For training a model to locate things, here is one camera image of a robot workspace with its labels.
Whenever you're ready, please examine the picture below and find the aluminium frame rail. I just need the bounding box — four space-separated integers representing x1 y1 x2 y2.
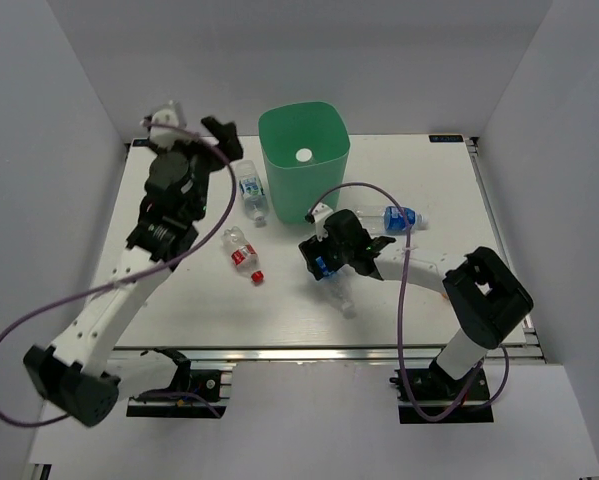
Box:
111 346 545 363

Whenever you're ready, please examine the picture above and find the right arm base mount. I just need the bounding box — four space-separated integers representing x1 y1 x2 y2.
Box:
389 368 494 425

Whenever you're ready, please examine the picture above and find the crushed bottle red label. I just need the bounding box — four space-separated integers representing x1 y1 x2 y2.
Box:
221 227 265 285

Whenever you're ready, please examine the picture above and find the clear bottle blue label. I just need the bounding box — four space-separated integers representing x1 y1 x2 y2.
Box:
353 205 429 235

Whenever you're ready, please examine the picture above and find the crushed bottle blue label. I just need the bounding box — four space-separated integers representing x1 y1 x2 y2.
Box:
314 255 356 319

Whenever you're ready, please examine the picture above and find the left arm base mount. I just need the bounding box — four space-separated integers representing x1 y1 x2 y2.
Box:
126 348 231 419

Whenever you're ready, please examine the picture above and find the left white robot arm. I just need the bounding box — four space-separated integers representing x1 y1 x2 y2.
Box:
23 116 243 427

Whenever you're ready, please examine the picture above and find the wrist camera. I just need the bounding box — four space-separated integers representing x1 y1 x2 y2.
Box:
305 202 334 241
141 100 187 150

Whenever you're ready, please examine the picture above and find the green plastic bin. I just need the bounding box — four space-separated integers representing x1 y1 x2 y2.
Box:
258 101 350 224

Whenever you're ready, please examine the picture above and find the bottle green blue label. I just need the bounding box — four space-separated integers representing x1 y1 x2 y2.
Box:
235 160 269 227

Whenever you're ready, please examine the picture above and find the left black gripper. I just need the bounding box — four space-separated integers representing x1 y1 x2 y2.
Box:
147 117 243 222

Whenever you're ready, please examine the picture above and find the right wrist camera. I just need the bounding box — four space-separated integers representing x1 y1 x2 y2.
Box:
305 202 334 241

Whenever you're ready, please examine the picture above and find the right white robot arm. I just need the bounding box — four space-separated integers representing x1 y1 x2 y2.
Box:
299 203 534 399

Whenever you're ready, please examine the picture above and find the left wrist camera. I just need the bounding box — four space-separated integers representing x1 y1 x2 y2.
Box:
141 100 187 150

